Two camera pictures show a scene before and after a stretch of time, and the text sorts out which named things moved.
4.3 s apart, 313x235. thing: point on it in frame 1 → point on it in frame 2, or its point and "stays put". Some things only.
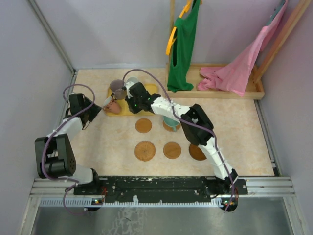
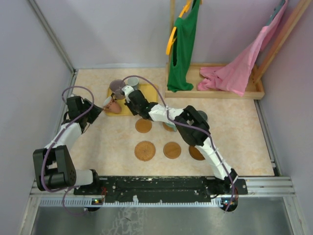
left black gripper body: x=92 y=111 stays put
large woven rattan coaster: x=145 y=151 stays put
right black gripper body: x=134 y=104 → x=135 y=110
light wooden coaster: x=143 y=125 stays put
